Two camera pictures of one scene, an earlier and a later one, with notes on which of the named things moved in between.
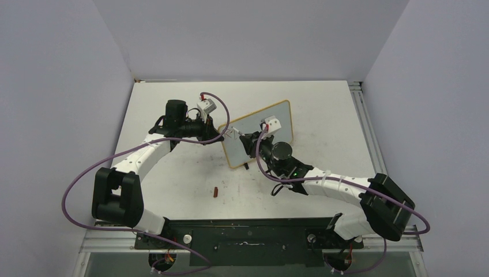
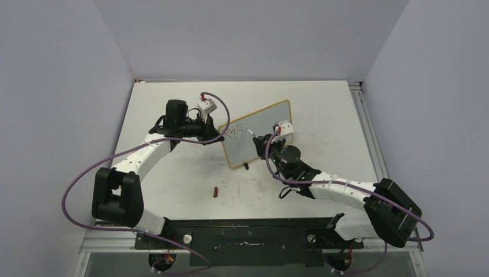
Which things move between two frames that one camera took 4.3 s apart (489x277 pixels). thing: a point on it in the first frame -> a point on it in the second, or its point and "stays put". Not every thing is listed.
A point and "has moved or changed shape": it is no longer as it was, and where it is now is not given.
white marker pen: x=239 y=131 has moved or changed shape
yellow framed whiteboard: x=235 y=150 stays put
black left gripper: x=208 y=131 stays put
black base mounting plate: x=292 y=242 stays put
